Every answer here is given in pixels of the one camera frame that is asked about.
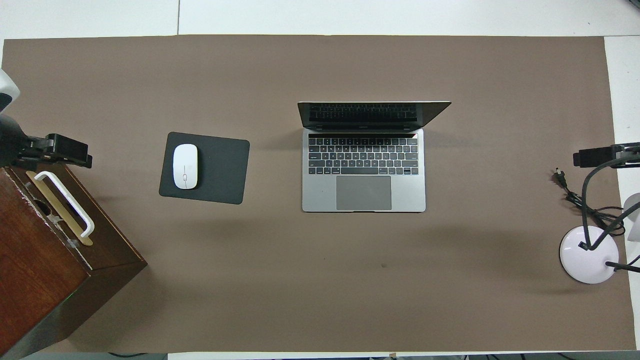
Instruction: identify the white box handle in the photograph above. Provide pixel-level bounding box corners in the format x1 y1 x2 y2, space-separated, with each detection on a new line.
34 171 96 238

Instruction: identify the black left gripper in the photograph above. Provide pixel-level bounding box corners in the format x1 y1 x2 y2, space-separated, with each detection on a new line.
0 115 93 169

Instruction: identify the grey laptop computer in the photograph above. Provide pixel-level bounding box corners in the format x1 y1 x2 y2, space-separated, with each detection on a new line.
297 101 452 213

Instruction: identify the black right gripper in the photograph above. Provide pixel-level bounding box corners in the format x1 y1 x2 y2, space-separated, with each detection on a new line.
573 142 640 171

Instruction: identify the white computer mouse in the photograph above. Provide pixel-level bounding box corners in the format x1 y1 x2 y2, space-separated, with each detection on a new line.
172 143 199 190

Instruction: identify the brown table mat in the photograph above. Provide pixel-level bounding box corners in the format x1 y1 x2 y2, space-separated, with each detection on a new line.
0 34 637 353

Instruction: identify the white desk lamp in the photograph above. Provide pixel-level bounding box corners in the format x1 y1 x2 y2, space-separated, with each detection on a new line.
559 225 640 285

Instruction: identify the brass handle plate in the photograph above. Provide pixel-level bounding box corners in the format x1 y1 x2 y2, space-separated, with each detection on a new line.
26 171 94 247

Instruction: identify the black lamp power cable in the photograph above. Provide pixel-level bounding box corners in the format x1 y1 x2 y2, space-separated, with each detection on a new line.
554 168 628 238

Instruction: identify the black mouse pad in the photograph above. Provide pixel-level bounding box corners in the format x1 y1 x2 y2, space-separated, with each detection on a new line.
159 131 251 205

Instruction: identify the dark brown wooden box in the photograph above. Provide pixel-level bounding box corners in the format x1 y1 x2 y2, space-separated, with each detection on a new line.
0 162 148 360

